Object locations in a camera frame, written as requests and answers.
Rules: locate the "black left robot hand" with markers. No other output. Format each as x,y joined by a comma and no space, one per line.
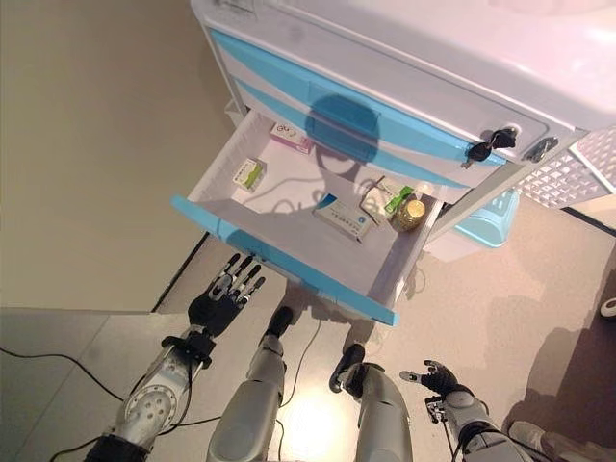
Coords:
214,310

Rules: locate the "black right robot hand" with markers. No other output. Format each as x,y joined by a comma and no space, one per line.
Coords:
435,380

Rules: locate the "blue front cart drawer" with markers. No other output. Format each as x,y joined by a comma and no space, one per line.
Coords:
289,240
269,58
269,101

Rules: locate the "blue white medicine box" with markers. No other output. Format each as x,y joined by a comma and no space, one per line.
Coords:
344,220

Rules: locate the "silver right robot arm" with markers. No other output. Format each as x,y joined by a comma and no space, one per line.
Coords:
474,414

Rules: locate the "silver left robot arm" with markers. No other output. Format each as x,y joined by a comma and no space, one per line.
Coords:
149,404

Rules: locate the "green white medicine box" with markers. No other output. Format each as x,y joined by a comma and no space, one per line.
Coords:
249,174

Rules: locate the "gold cap medicine bottle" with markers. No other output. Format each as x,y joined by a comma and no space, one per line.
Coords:
410,215

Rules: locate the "bright green medicine box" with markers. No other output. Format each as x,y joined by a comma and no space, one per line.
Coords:
399,199

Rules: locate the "pink white medicine box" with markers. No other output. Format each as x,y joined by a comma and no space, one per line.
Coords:
289,137

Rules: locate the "grey right robot leg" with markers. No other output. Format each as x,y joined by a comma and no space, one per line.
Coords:
385,409

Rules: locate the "grey robot leg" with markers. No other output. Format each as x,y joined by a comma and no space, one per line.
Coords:
385,409
250,404

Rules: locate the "grey left robot leg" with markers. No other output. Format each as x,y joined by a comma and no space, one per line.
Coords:
250,404

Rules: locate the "person in beige trousers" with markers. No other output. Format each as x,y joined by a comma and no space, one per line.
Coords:
524,430

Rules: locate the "light blue waste bin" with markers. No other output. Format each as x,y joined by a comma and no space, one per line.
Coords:
486,221

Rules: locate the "white bed caster wheel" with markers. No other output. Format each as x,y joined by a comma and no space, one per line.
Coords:
610,306

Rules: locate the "white perforated cart basket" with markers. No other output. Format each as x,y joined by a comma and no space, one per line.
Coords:
577,173

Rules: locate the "silver metal cart latch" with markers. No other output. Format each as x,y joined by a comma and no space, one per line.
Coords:
541,148

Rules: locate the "white medical cart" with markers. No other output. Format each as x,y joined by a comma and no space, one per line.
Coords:
433,48

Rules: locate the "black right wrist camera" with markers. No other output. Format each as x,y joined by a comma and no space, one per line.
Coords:
435,409

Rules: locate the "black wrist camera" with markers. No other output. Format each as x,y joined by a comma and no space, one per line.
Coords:
435,409
190,349

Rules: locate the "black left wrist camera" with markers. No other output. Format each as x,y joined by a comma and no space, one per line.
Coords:
190,349

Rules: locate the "white cart side rail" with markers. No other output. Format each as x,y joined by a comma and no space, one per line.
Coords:
233,110

